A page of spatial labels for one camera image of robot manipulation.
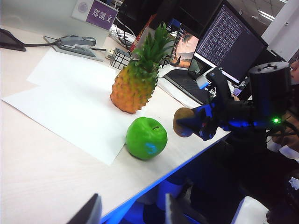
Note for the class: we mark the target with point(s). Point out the grey stapler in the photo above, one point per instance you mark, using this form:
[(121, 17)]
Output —
[(74, 42)]

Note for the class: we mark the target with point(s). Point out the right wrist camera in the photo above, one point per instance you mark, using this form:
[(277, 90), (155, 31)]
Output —
[(219, 81)]

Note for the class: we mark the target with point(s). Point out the black tablet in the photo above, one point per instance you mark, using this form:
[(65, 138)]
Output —
[(9, 40)]

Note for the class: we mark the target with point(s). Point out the black computer monitor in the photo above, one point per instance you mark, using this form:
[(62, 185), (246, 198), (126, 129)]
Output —
[(229, 39)]

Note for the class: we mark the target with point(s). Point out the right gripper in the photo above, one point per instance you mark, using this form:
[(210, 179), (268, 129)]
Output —
[(233, 114)]

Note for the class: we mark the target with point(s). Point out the silver mirror cube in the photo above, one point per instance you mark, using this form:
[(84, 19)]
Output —
[(119, 58)]

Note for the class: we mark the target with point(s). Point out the purple and white name plate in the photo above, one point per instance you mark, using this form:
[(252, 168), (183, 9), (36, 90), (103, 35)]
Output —
[(100, 15)]

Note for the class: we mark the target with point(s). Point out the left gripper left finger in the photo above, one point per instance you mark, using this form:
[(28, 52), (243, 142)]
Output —
[(88, 211)]

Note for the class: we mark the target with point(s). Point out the artificial pineapple with green crown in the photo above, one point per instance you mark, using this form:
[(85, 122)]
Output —
[(133, 91)]

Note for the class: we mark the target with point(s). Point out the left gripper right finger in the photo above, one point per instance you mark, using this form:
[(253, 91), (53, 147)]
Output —
[(175, 212)]

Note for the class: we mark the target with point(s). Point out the open grey laptop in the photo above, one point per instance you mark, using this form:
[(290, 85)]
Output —
[(184, 53)]

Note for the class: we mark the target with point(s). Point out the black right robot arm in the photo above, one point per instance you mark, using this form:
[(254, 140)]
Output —
[(268, 93)]

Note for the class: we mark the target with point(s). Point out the white paper sheet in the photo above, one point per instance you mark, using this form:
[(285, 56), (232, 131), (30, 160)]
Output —
[(58, 112), (70, 70)]

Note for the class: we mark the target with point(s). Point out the reddish brown box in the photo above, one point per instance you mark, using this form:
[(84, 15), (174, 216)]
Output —
[(140, 37)]

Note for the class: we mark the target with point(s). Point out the brown fuzzy kiwi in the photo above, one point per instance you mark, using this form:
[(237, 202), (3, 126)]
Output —
[(181, 114)]

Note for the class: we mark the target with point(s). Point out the white plug adapter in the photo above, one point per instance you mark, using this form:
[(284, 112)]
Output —
[(109, 54)]

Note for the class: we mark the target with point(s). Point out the shiny green apple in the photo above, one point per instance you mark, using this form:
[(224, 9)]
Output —
[(144, 137)]

